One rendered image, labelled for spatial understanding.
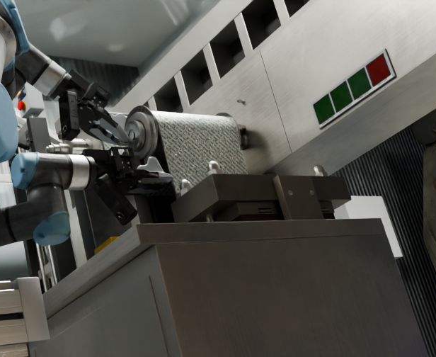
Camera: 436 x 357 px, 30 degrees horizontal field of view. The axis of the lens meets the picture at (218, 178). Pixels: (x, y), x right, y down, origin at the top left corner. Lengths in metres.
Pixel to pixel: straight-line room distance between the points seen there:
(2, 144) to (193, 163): 0.87
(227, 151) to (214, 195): 0.37
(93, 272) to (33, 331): 0.45
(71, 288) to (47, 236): 0.11
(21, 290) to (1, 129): 0.22
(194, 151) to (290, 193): 0.31
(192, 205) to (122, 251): 0.30
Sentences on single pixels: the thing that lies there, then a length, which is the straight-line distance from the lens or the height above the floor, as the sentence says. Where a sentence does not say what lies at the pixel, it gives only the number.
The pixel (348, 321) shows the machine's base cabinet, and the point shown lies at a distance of 1.68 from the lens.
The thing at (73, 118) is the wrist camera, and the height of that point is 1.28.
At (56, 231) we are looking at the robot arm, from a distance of 1.64.
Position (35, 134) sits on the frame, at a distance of 2.17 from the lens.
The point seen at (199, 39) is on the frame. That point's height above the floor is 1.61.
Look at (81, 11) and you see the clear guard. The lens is 2.50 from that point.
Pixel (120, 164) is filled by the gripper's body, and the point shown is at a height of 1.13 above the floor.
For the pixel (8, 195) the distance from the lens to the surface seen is 2.89.
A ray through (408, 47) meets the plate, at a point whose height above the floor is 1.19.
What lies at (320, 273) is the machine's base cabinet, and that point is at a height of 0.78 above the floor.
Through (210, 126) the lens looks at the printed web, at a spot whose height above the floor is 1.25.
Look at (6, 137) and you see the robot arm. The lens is 1.15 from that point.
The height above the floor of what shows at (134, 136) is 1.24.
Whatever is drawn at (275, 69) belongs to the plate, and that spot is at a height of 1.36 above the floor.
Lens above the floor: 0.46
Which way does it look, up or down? 20 degrees up
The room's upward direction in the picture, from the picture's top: 16 degrees counter-clockwise
